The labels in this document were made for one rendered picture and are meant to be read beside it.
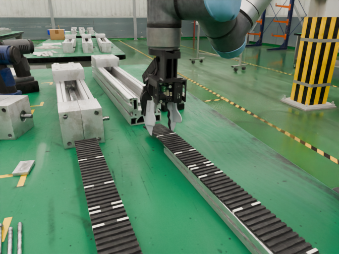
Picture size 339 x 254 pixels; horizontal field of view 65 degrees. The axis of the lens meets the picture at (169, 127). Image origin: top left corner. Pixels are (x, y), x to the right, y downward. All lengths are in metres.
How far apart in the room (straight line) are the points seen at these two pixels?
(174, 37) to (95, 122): 0.28
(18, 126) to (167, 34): 0.48
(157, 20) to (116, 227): 0.40
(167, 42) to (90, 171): 0.30
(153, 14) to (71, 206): 0.40
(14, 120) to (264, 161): 0.64
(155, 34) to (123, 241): 0.40
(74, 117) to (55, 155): 0.10
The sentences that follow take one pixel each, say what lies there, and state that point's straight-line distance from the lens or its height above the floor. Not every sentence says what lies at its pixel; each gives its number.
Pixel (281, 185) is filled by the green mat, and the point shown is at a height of 0.78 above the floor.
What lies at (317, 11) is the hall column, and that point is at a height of 1.16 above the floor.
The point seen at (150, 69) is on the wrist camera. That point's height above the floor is 0.96.
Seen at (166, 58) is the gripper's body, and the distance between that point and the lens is 0.57.
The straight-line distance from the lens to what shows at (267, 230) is 0.41.
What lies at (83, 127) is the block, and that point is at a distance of 0.69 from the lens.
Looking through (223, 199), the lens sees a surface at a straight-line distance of 0.44.
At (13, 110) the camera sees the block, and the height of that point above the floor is 0.85.
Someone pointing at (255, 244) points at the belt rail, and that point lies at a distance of 0.40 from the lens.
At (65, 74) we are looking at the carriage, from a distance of 1.07.
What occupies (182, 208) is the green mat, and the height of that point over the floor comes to 0.78.
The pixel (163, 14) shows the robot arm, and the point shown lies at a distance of 0.58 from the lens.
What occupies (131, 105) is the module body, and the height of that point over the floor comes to 0.84.
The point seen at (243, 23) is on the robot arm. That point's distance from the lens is 0.65.
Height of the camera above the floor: 1.08
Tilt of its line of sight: 22 degrees down
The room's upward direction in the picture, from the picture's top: straight up
